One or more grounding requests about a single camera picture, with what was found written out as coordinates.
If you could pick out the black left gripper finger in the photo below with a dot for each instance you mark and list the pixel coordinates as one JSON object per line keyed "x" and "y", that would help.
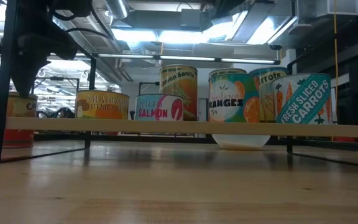
{"x": 26, "y": 77}

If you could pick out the tall orange red label can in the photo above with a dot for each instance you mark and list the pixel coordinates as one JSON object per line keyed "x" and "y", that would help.
{"x": 26, "y": 109}

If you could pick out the mushroom stems pieces can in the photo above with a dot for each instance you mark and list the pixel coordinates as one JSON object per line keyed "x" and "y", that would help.
{"x": 101, "y": 105}

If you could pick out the pink salmon can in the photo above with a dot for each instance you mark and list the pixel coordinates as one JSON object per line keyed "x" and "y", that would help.
{"x": 157, "y": 109}

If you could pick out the mandarin oranges can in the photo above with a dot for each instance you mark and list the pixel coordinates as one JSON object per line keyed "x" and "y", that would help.
{"x": 228, "y": 99}

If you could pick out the tall teal yellow carrots can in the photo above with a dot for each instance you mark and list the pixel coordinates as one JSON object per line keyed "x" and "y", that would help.
{"x": 266, "y": 91}

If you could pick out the fresh sliced carrots can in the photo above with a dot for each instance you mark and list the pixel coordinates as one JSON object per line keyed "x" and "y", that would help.
{"x": 303, "y": 99}

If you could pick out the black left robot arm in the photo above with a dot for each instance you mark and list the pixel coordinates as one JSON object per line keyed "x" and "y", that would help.
{"x": 70, "y": 6}

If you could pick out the long linear ceiling light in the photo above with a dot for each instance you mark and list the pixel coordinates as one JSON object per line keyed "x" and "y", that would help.
{"x": 185, "y": 58}

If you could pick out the clear plastic bowl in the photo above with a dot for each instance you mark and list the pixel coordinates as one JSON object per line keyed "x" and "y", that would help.
{"x": 241, "y": 141}

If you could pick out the white ceiling unit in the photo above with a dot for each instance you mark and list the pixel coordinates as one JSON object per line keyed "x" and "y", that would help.
{"x": 337, "y": 7}

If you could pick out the long silver ceiling duct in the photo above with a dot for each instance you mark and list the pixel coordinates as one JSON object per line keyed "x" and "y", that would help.
{"x": 104, "y": 46}

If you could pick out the round silver air duct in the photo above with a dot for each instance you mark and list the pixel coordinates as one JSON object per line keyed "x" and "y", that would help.
{"x": 118, "y": 7}

